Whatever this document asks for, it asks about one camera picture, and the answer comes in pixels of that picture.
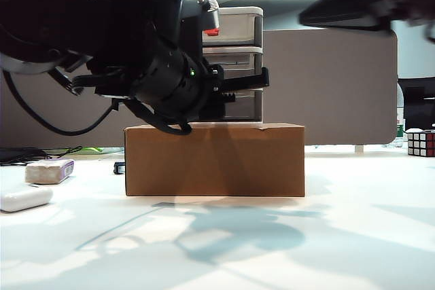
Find clear water bottle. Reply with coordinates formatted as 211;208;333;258
396;106;405;148

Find grey desk partition panel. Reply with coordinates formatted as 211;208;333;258
0;29;398;148

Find smoky drawer with inner divider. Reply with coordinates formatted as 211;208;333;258
203;52;256;80

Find smoky drawer chunky red handle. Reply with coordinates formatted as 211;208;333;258
203;18;256;46

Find white tissue pack purple label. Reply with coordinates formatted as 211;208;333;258
24;158;75;185

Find white plastic drawer cabinet frame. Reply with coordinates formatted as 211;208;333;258
202;6;264;124

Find brown cardboard box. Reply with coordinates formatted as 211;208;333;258
124;122;306;198

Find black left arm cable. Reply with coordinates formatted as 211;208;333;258
3;71;114;136

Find black rubik's cube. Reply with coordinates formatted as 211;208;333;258
406;130;435;158

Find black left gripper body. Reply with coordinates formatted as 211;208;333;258
185;55;239;122

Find white earphone case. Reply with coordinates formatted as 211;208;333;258
0;186;54;213

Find black cables bundle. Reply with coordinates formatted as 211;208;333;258
0;146;84;167

